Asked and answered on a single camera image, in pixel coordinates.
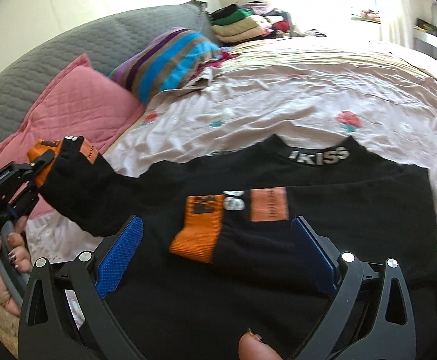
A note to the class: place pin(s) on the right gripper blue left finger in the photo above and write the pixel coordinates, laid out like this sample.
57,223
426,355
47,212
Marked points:
64,314

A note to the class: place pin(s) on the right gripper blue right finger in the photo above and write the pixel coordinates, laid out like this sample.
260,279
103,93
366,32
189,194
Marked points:
369,314

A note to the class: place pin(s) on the black orange IKISS sweater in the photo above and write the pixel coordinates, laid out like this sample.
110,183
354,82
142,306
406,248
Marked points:
217,256

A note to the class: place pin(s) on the stack of folded clothes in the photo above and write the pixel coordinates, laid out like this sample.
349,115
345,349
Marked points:
253,21

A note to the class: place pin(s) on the left hand painted nails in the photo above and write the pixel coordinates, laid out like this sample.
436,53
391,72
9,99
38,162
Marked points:
19,259

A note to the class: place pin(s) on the right hand thumb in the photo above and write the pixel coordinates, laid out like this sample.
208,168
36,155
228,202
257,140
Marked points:
251,347

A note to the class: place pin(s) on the pink quilted pillow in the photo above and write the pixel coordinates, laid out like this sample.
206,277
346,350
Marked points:
78,101

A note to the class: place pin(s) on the grey quilted headboard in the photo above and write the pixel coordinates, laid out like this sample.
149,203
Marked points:
107,42

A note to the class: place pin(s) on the striped colourful pillow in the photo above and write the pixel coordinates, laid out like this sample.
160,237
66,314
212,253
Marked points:
168,62

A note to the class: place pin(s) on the pink floral bed sheet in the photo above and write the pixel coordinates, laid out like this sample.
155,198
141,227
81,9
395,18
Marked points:
310,92

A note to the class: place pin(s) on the dark desk with items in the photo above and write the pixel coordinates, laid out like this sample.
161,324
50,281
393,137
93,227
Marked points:
425,38

